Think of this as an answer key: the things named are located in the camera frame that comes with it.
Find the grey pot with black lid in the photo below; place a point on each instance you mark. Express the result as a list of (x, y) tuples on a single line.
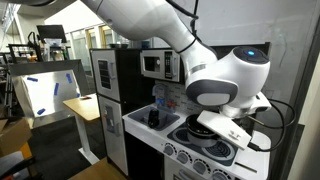
[(200, 141)]

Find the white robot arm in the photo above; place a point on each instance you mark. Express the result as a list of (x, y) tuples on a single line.
[(150, 20)]

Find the grey stove top panel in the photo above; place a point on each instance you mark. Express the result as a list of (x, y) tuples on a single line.
[(178, 135)]

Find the grey stove knob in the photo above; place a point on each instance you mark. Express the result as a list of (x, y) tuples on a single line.
[(220, 175), (169, 149), (182, 157), (200, 166)]

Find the grey toy faucet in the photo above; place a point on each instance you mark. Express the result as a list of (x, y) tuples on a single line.
[(159, 91)]

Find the grey sink basin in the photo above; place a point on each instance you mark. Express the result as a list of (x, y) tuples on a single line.
[(170, 118)]

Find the toy microwave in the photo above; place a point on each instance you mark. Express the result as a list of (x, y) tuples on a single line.
[(160, 53)]

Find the black white toy kitchen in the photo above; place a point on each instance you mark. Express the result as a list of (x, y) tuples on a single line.
[(143, 130)]

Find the white upper fridge door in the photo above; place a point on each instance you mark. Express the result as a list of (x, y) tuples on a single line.
[(115, 83)]

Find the white fridge door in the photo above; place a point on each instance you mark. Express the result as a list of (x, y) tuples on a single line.
[(115, 150), (115, 83)]

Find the grey water dispenser panel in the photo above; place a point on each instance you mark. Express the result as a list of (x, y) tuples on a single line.
[(110, 119)]

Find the black notes chalkboard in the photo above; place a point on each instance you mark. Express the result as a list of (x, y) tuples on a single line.
[(104, 74)]

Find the white lower fridge door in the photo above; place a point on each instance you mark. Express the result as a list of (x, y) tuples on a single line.
[(115, 150)]

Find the small dark desk item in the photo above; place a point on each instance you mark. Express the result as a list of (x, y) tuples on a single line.
[(85, 97)]

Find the wooden table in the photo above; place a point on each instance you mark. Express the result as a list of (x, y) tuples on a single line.
[(85, 108)]

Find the blue tape strip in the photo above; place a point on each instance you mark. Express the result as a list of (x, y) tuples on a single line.
[(32, 79), (69, 78), (41, 111), (56, 89), (78, 95)]

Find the tilted white board panel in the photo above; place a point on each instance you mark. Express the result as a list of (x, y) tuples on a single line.
[(43, 96)]

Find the black monitor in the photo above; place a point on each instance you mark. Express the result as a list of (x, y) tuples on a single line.
[(51, 32)]

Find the whiteboard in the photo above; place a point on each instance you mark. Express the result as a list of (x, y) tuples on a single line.
[(293, 50)]

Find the black metal rack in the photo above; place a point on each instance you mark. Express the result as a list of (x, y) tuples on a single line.
[(20, 46)]

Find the brown cardboard box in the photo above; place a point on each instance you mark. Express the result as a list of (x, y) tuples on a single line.
[(15, 136)]

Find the white wrist mount plate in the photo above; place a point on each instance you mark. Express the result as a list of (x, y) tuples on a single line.
[(223, 128)]

